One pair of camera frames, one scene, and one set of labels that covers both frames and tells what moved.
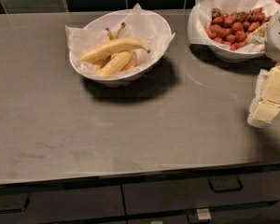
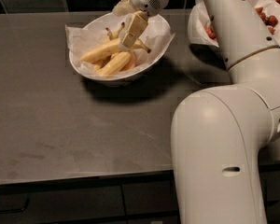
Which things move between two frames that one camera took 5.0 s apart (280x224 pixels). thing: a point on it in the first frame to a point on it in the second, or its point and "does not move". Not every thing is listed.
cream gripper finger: [259, 35] to [124, 7]
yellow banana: [112, 48] does not move
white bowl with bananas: [117, 48] does not move
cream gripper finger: [271, 94] to [137, 24]
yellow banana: [115, 65] does not move
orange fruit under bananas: [130, 64] does not move
